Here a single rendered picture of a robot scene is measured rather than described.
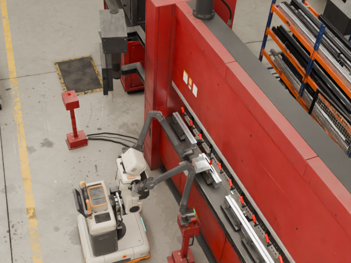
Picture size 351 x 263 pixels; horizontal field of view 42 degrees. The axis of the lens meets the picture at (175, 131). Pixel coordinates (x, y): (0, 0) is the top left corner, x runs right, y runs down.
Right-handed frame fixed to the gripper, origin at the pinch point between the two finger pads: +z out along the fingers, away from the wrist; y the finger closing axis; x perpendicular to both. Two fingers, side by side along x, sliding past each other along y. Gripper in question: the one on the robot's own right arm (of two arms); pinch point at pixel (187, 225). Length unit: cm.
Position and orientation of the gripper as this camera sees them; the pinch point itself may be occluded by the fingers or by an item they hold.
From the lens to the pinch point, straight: 433.4
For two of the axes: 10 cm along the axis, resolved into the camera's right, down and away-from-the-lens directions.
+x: -2.8, -6.9, 6.7
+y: 9.4, -3.3, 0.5
